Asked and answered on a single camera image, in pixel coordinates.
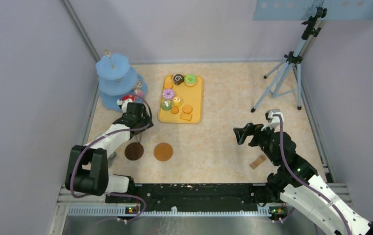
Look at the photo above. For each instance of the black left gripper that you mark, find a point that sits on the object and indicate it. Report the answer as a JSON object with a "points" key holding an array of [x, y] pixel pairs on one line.
{"points": [[145, 120]]}

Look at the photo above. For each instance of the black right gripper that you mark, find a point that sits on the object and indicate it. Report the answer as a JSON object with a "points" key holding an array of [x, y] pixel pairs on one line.
{"points": [[250, 129]]}

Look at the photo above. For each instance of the red frosted donut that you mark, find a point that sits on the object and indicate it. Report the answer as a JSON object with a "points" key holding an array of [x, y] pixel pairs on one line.
{"points": [[128, 97]]}

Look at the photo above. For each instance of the chocolate drizzle sprinkle donut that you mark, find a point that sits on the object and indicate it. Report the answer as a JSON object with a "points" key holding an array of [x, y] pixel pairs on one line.
{"points": [[138, 86]]}

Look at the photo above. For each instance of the purple sprinkled donut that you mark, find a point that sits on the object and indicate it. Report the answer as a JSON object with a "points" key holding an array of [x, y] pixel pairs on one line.
{"points": [[168, 94]]}

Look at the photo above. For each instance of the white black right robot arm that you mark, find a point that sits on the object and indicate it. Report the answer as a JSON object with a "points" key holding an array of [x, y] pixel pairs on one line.
{"points": [[298, 184]]}

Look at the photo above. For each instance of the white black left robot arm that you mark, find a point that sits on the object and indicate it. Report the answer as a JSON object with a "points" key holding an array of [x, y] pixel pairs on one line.
{"points": [[87, 171]]}

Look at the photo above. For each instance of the dark brown round coaster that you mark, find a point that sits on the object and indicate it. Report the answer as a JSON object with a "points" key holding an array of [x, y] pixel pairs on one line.
{"points": [[134, 151]]}

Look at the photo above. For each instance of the light brown round coaster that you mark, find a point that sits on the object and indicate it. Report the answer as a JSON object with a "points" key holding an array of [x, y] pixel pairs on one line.
{"points": [[163, 152]]}

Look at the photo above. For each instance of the small wooden block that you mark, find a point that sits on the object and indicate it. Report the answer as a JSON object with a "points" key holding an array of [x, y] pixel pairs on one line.
{"points": [[256, 163]]}

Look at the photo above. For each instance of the green cream puff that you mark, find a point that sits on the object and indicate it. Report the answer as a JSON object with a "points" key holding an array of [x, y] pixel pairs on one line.
{"points": [[166, 105]]}

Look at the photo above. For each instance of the round orange biscuit lower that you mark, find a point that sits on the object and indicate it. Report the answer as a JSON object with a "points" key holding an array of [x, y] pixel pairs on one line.
{"points": [[174, 110]]}

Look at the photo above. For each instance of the round orange biscuit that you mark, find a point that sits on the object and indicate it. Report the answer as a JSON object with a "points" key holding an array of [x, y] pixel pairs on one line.
{"points": [[168, 85], [174, 110], [187, 109]]}

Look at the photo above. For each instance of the yellow cream puff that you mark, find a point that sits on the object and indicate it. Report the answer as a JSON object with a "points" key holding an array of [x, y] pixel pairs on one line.
{"points": [[177, 101]]}

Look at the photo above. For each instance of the square orange biscuit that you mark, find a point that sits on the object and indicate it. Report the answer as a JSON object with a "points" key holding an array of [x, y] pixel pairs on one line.
{"points": [[186, 116]]}

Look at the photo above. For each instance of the round orange biscuit right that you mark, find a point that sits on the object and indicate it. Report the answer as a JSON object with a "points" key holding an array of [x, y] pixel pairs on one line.
{"points": [[187, 109]]}

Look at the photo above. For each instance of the yellow serving tray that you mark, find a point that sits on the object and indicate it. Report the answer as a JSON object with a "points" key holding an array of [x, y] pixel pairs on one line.
{"points": [[191, 95]]}

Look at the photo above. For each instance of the round orange biscuit top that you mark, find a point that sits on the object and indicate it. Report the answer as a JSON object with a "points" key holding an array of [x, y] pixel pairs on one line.
{"points": [[168, 85]]}

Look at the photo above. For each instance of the blue three-tier cake stand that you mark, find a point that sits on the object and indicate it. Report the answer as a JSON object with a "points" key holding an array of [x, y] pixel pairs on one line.
{"points": [[117, 79]]}

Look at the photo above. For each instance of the chocolate swirl roll cake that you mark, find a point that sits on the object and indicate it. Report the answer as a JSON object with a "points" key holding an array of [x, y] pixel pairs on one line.
{"points": [[178, 79]]}

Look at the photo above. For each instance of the green frosted donut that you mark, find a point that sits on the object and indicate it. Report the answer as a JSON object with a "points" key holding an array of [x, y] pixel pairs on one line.
{"points": [[190, 80]]}

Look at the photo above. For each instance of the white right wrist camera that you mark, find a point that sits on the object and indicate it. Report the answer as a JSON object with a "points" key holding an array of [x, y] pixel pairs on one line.
{"points": [[273, 117]]}

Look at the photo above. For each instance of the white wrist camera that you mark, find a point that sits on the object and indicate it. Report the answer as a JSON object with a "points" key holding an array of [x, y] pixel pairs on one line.
{"points": [[273, 117], [122, 104]]}

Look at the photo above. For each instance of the grey handled mug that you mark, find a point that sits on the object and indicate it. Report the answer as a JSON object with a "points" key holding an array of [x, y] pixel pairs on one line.
{"points": [[112, 157]]}

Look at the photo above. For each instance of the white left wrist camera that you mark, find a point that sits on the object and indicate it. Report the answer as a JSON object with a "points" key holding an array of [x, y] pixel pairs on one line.
{"points": [[122, 104]]}

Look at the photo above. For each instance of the blue camera tripod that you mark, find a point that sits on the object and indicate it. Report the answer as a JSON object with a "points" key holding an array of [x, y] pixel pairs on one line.
{"points": [[292, 61]]}

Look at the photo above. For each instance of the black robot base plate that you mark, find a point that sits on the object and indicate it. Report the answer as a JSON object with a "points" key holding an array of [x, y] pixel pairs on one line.
{"points": [[245, 197]]}

